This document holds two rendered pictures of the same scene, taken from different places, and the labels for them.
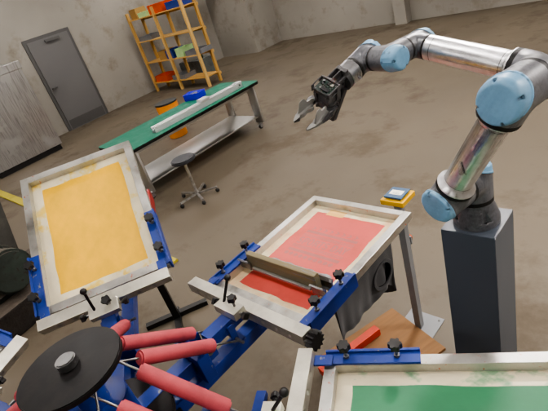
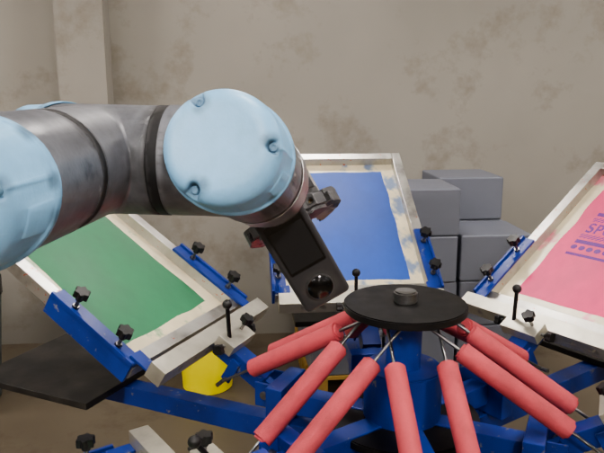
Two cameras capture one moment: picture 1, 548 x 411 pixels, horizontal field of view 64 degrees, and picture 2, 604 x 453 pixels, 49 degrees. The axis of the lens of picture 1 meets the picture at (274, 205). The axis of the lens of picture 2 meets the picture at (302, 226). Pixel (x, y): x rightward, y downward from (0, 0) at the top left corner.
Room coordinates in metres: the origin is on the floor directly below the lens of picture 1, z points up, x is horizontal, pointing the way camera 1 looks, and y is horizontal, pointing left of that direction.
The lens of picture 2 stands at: (1.68, -0.77, 1.86)
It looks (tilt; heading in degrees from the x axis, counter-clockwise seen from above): 12 degrees down; 123
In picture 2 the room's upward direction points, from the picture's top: straight up
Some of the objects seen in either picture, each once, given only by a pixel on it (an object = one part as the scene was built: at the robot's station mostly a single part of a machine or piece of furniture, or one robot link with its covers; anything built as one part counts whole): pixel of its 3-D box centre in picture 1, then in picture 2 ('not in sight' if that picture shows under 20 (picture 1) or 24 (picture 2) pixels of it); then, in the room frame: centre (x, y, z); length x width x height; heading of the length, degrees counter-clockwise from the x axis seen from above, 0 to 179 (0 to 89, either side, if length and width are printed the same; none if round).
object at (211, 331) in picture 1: (223, 325); not in sight; (1.33, 0.33, 1.02); 0.17 x 0.06 x 0.05; 129
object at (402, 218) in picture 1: (312, 250); not in sight; (1.68, -0.11, 0.97); 0.79 x 0.58 x 0.04; 129
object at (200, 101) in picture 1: (189, 131); not in sight; (6.21, 0.82, 0.42); 2.32 x 0.95 x 0.84; 130
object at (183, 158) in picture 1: (189, 178); not in sight; (4.84, 0.84, 0.27); 0.50 x 0.48 x 0.54; 35
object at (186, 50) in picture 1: (174, 45); not in sight; (11.83, 1.11, 1.04); 2.30 x 0.61 x 2.08; 40
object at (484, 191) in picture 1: (472, 178); not in sight; (1.22, -0.65, 1.37); 0.13 x 0.12 x 0.14; 117
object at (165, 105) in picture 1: (172, 118); not in sight; (7.72, 1.21, 0.31); 0.40 x 0.39 x 0.62; 131
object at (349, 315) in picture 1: (360, 286); not in sight; (1.57, -0.26, 0.77); 0.46 x 0.09 x 0.36; 129
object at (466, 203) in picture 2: not in sight; (403, 275); (-0.06, 3.08, 0.63); 1.33 x 0.85 x 1.27; 40
